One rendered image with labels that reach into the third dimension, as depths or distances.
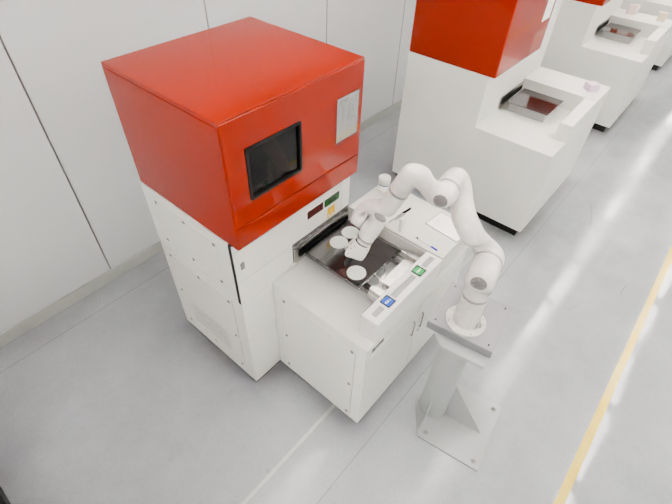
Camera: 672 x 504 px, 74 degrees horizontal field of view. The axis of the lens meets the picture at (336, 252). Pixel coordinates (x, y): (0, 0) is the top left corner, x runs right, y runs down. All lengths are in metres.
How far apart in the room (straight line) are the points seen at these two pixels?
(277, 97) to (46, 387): 2.37
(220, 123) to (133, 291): 2.24
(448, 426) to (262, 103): 2.08
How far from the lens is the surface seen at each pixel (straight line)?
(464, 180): 1.82
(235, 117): 1.64
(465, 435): 2.90
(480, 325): 2.18
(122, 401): 3.12
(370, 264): 2.33
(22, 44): 2.94
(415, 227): 2.48
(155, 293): 3.57
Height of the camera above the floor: 2.57
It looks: 45 degrees down
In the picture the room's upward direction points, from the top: 2 degrees clockwise
